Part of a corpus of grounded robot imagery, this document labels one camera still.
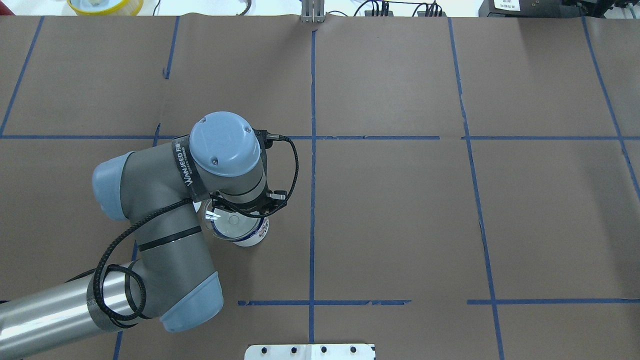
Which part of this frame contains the yellow tape roll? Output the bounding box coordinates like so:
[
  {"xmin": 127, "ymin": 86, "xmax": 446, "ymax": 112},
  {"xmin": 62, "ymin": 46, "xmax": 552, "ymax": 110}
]
[{"xmin": 66, "ymin": 0, "xmax": 144, "ymax": 16}]

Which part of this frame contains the white enamel mug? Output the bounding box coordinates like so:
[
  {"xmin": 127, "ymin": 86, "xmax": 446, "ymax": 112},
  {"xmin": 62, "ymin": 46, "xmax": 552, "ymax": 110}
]
[{"xmin": 208, "ymin": 211, "xmax": 270, "ymax": 248}]

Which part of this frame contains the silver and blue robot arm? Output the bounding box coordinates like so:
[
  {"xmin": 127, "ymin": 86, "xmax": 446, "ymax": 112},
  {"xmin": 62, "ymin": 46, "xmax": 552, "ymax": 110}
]
[{"xmin": 1, "ymin": 111, "xmax": 296, "ymax": 360}]

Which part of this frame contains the black usb hub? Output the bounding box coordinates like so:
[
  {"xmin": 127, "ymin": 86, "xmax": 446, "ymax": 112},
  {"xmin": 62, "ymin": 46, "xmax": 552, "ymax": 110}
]
[
  {"xmin": 357, "ymin": 0, "xmax": 393, "ymax": 18},
  {"xmin": 412, "ymin": 1, "xmax": 446, "ymax": 18}
]

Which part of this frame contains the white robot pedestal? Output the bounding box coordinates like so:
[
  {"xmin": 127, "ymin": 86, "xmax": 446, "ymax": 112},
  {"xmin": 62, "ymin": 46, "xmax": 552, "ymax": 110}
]
[{"xmin": 244, "ymin": 342, "xmax": 377, "ymax": 360}]

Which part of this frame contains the black computer box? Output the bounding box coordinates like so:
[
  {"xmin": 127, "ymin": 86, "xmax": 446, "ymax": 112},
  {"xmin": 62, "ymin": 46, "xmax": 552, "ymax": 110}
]
[{"xmin": 477, "ymin": 0, "xmax": 608, "ymax": 19}]

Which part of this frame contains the aluminium frame post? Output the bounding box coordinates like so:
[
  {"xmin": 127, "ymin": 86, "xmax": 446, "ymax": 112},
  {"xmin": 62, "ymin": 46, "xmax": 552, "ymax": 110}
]
[{"xmin": 300, "ymin": 0, "xmax": 326, "ymax": 23}]

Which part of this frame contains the clear plastic funnel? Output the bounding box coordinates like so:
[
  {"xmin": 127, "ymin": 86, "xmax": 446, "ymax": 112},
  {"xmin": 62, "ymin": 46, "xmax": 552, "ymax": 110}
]
[{"xmin": 199, "ymin": 199, "xmax": 265, "ymax": 243}]

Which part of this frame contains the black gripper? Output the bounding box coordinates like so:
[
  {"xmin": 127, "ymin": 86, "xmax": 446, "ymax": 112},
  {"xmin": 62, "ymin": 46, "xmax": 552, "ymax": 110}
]
[{"xmin": 209, "ymin": 189, "xmax": 288, "ymax": 217}]

